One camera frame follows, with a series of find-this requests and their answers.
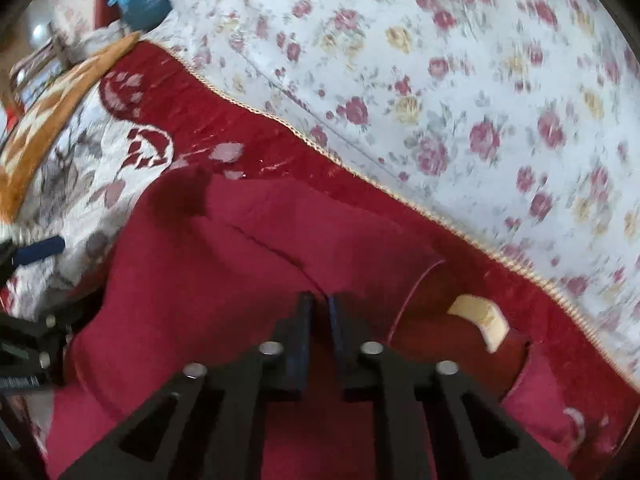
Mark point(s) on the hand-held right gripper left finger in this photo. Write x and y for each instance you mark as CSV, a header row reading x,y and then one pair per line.
x,y
300,350

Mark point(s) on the white floral bed sheet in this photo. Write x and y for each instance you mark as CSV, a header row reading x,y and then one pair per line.
x,y
450,85

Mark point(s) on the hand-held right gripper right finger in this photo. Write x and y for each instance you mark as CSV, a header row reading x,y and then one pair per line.
x,y
337,342

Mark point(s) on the red and white patterned blanket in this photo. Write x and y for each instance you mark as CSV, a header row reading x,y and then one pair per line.
x,y
210,110

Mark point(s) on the red-bordered floral cloth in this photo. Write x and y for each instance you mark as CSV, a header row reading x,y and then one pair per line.
x,y
70,5

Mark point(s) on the orange patterned cloth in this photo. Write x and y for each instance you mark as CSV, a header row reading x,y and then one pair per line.
x,y
30,150

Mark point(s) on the red fleece garment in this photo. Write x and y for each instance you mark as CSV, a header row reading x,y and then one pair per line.
x,y
225,270

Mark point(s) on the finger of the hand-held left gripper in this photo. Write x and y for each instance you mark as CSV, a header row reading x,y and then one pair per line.
x,y
42,251

